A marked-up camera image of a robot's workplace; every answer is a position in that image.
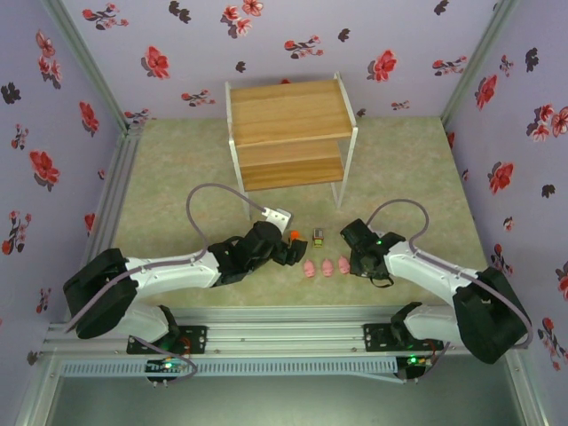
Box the controller circuit board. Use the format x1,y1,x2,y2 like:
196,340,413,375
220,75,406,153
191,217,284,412
146,359,187,383
397,354,434,383

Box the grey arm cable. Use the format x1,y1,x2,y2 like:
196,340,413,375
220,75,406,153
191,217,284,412
367,199,533,383
64,183,272,383

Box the aluminium mounting rail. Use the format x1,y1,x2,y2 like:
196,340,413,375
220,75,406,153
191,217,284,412
42,308,529,357

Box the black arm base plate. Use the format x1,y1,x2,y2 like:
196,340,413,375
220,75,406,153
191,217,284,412
127,325,209,356
362,322,445,354

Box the white slotted cable duct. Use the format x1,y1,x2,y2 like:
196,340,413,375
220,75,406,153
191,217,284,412
59,358,398,378

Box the wooden two-tier shelf white frame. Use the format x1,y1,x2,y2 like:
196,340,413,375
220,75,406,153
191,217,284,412
225,72,359,222

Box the aluminium side rail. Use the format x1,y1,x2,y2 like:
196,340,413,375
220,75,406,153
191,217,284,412
70,128,144,325

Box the aluminium corner post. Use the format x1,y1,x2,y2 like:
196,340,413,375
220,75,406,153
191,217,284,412
438,0,521,130
42,0,134,130

